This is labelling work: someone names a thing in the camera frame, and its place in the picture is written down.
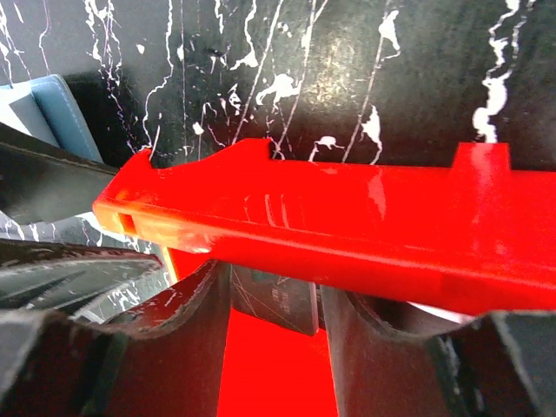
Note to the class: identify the black VIP card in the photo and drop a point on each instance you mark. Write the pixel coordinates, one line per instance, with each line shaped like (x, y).
(286, 302)

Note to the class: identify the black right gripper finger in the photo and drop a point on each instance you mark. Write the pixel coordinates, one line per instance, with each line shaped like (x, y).
(42, 183)
(65, 277)

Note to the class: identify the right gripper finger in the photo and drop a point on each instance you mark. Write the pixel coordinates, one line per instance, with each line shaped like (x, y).
(162, 358)
(390, 358)

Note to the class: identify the blue leather card holder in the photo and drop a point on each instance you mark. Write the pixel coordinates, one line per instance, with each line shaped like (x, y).
(46, 109)

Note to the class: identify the red plastic card tray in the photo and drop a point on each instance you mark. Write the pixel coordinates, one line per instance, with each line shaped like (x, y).
(457, 242)

